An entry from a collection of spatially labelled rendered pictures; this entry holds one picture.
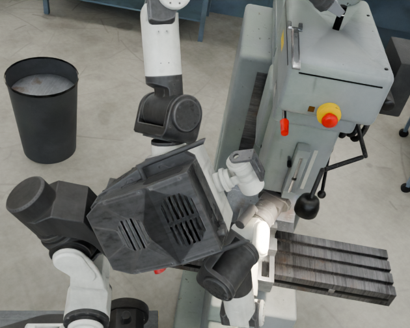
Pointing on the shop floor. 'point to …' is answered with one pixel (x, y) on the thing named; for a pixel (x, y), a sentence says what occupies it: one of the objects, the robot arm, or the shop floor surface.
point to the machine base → (189, 302)
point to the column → (246, 86)
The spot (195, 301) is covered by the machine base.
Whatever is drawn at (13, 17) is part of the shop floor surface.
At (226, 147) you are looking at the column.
